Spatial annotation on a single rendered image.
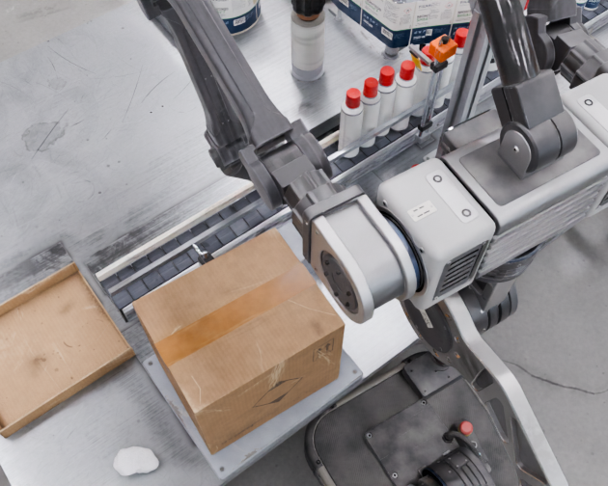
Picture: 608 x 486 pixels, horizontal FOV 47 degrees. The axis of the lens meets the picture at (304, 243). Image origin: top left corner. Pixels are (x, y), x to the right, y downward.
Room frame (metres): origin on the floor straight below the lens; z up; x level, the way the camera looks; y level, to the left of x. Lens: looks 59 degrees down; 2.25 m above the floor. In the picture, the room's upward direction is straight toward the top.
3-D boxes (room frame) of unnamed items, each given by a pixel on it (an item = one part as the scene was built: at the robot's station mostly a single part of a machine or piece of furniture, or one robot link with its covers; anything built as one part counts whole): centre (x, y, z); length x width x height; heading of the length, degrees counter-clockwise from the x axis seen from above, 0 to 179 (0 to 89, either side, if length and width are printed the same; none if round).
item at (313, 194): (0.54, -0.02, 1.45); 0.09 x 0.08 x 0.12; 121
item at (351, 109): (1.09, -0.11, 0.98); 0.05 x 0.05 x 0.20
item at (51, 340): (0.58, 0.56, 0.85); 0.30 x 0.26 x 0.04; 127
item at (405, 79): (1.18, -0.23, 0.98); 0.05 x 0.05 x 0.20
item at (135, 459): (0.34, 0.33, 0.85); 0.08 x 0.07 x 0.04; 61
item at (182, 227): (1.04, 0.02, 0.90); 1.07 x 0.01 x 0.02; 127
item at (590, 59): (0.79, -0.45, 1.45); 0.09 x 0.08 x 0.12; 121
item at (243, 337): (0.53, 0.12, 0.99); 0.30 x 0.24 x 0.27; 123
